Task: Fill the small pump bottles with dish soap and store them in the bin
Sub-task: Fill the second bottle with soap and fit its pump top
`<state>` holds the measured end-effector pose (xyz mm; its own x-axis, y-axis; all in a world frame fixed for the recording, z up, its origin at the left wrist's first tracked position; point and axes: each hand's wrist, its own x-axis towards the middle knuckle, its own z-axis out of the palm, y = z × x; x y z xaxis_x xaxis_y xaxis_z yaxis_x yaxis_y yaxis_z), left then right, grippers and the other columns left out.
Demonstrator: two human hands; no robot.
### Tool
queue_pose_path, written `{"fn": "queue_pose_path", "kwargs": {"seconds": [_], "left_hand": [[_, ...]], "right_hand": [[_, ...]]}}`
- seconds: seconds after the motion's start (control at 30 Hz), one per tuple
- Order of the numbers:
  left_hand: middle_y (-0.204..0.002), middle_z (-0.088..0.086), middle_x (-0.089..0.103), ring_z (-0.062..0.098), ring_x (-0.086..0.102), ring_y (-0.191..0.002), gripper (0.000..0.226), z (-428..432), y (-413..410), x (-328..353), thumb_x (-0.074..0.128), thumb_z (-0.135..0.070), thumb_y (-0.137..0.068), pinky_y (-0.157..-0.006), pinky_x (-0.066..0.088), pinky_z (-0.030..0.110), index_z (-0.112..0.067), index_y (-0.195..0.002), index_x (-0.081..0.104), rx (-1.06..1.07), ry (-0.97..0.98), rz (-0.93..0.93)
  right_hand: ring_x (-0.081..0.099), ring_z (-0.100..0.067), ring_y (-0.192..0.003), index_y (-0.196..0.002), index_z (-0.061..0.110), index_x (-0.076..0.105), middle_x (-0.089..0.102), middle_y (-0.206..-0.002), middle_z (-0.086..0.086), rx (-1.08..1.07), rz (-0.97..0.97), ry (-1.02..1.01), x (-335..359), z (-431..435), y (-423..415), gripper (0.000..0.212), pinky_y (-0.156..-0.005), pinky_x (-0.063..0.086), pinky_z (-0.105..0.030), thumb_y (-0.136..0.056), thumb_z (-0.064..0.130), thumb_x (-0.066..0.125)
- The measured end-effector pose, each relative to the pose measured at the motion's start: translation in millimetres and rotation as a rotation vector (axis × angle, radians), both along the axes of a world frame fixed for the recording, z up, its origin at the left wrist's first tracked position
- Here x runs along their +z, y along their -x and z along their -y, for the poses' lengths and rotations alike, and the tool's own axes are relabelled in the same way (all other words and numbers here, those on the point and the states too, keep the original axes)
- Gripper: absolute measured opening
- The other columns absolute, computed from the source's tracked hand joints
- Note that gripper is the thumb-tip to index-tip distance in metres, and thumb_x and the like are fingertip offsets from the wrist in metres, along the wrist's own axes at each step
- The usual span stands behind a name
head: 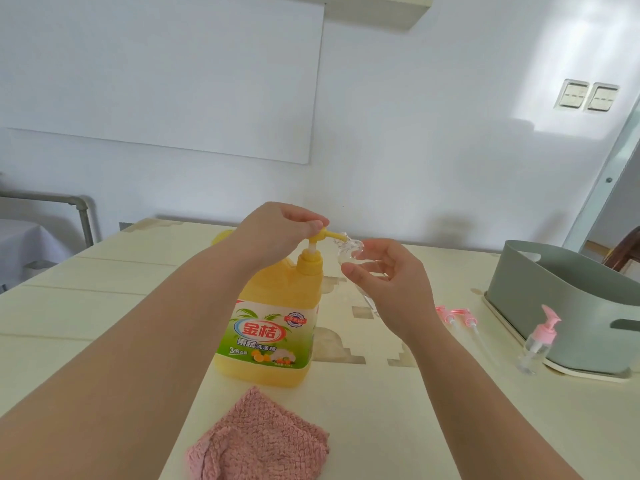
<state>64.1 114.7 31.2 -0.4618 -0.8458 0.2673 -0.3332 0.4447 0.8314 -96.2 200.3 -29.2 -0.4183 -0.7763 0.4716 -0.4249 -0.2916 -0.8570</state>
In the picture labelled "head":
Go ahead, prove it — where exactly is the person's right hand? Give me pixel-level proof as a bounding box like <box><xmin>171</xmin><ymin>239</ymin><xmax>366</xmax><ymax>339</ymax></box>
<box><xmin>339</xmin><ymin>238</ymin><xmax>437</xmax><ymax>348</ymax></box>

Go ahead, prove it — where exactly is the person's left hand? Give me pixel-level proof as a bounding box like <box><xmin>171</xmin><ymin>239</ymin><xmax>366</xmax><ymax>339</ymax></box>
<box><xmin>222</xmin><ymin>202</ymin><xmax>330</xmax><ymax>278</ymax></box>

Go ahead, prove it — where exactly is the yellow detergent jug with pump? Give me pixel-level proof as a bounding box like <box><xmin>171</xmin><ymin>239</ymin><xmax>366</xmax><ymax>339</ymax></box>
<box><xmin>211</xmin><ymin>227</ymin><xmax>349</xmax><ymax>388</ymax></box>

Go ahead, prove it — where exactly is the grey-green plastic basket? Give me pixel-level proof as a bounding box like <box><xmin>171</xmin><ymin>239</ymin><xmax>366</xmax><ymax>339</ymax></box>
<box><xmin>485</xmin><ymin>239</ymin><xmax>640</xmax><ymax>375</ymax></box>

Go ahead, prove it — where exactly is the pink textured cloth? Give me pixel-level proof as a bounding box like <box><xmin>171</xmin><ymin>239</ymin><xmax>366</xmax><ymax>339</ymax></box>
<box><xmin>185</xmin><ymin>386</ymin><xmax>331</xmax><ymax>480</ymax></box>

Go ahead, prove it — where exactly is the person's left forearm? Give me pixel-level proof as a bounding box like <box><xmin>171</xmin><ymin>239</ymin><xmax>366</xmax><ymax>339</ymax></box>
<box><xmin>0</xmin><ymin>244</ymin><xmax>251</xmax><ymax>480</ymax></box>

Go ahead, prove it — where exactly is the person's right forearm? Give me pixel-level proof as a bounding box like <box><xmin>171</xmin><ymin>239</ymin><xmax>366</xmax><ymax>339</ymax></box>
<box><xmin>407</xmin><ymin>322</ymin><xmax>583</xmax><ymax>480</ymax></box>

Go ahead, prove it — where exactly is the grey metal pipe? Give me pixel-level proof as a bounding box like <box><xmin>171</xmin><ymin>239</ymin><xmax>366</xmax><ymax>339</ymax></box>
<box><xmin>0</xmin><ymin>192</ymin><xmax>95</xmax><ymax>248</ymax></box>

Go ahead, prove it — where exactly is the dark wooden chair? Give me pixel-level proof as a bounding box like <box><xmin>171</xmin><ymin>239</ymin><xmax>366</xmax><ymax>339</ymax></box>
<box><xmin>602</xmin><ymin>227</ymin><xmax>640</xmax><ymax>273</ymax></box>

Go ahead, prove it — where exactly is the white tablecloth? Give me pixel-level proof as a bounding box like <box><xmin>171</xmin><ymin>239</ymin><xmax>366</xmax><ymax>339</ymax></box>
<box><xmin>0</xmin><ymin>218</ymin><xmax>71</xmax><ymax>291</ymax></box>

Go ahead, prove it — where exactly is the white wall board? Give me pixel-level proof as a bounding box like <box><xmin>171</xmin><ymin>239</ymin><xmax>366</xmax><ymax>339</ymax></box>
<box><xmin>0</xmin><ymin>0</ymin><xmax>326</xmax><ymax>165</ymax></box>

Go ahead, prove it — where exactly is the white door frame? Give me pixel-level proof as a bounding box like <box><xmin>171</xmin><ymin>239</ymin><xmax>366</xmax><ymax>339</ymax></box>
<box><xmin>562</xmin><ymin>94</ymin><xmax>640</xmax><ymax>253</ymax></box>

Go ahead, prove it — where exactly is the white wall switch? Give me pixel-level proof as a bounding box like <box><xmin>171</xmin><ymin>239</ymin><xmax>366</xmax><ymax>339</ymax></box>
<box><xmin>585</xmin><ymin>82</ymin><xmax>621</xmax><ymax>114</ymax></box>
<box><xmin>553</xmin><ymin>78</ymin><xmax>590</xmax><ymax>111</ymax></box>

